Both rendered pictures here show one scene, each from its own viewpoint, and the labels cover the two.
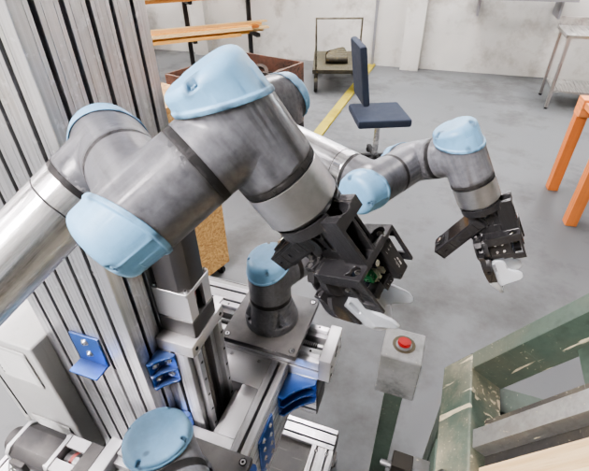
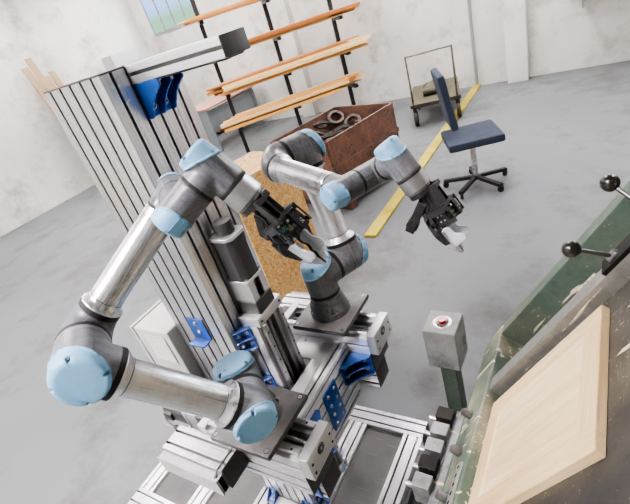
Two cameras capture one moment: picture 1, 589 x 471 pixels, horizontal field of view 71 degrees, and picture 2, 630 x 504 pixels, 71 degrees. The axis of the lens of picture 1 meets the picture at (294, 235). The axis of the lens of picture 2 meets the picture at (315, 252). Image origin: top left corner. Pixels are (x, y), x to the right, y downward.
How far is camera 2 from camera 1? 59 cm
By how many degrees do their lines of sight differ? 17
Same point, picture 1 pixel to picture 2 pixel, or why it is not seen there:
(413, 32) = (515, 42)
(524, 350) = (533, 309)
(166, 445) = (236, 365)
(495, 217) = (431, 197)
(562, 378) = not seen: outside the picture
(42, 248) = (149, 238)
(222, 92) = (194, 158)
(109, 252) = (164, 225)
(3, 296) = (136, 262)
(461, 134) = (384, 148)
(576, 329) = (562, 281)
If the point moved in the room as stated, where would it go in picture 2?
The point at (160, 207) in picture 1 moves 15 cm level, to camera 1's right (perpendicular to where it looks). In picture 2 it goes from (180, 205) to (251, 190)
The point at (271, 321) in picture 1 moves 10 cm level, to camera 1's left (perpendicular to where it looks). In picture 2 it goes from (325, 309) to (299, 312)
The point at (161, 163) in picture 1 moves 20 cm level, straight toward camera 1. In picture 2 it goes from (178, 188) to (166, 231)
